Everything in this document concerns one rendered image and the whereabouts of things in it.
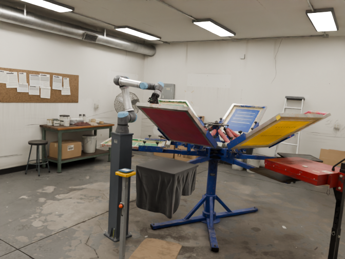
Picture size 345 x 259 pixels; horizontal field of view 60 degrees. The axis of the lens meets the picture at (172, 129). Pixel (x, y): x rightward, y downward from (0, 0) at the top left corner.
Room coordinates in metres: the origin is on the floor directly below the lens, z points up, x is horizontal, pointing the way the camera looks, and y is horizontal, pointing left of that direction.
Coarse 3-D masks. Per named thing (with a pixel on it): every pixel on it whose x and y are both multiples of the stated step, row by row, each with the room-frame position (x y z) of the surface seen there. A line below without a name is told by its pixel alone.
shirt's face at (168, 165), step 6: (150, 162) 2.98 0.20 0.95; (156, 162) 2.99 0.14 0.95; (162, 162) 3.01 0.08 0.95; (168, 162) 3.03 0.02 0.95; (174, 162) 3.04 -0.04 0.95; (180, 162) 3.06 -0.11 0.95; (186, 162) 3.08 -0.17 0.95; (150, 168) 2.75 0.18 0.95; (156, 168) 2.76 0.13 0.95; (162, 168) 2.78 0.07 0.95; (168, 168) 2.79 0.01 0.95; (174, 168) 2.81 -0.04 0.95; (180, 168) 2.82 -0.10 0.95; (186, 168) 2.84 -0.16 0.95
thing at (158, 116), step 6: (144, 108) 2.90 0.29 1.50; (150, 114) 2.97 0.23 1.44; (156, 114) 2.92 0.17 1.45; (162, 114) 2.87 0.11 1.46; (156, 120) 3.07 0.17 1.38; (162, 120) 3.01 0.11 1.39; (168, 120) 2.95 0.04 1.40; (162, 126) 3.16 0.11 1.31; (168, 126) 3.10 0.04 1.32; (174, 126) 3.04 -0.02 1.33; (168, 132) 3.25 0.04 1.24; (174, 132) 3.18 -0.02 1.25; (180, 132) 3.12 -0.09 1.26; (174, 138) 3.36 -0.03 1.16; (180, 138) 3.29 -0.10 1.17; (186, 138) 3.22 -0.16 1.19
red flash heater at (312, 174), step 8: (264, 160) 2.78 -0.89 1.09; (272, 160) 2.72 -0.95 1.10; (280, 160) 2.75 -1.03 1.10; (288, 160) 2.77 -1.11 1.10; (296, 160) 2.79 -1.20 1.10; (304, 160) 2.82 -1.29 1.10; (272, 168) 2.69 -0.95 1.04; (280, 168) 2.61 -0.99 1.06; (288, 168) 2.53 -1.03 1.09; (296, 168) 2.47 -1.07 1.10; (304, 168) 2.49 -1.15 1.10; (312, 168) 2.50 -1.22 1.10; (320, 168) 2.52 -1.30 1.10; (328, 168) 2.54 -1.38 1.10; (336, 168) 2.56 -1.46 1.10; (296, 176) 2.45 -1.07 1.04; (304, 176) 2.38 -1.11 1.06; (312, 176) 2.32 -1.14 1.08; (320, 176) 2.29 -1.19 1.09; (328, 176) 2.33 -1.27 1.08; (336, 176) 2.33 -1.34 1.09; (320, 184) 2.30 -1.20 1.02; (336, 184) 2.33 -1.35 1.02
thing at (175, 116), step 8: (168, 112) 2.78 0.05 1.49; (176, 112) 2.72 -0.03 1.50; (184, 112) 2.66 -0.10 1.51; (176, 120) 2.88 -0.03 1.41; (184, 120) 2.81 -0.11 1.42; (184, 128) 2.99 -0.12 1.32; (192, 128) 2.92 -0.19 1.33; (192, 136) 3.10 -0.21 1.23; (200, 136) 3.02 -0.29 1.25; (208, 144) 3.15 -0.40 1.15
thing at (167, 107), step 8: (136, 104) 2.91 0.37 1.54; (144, 104) 2.86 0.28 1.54; (152, 104) 2.82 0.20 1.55; (160, 104) 2.78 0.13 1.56; (144, 112) 2.98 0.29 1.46; (192, 112) 2.68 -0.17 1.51; (152, 120) 3.10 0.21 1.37; (192, 120) 2.75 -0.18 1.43; (160, 128) 3.24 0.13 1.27; (200, 128) 2.85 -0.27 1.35; (200, 144) 3.23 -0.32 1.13
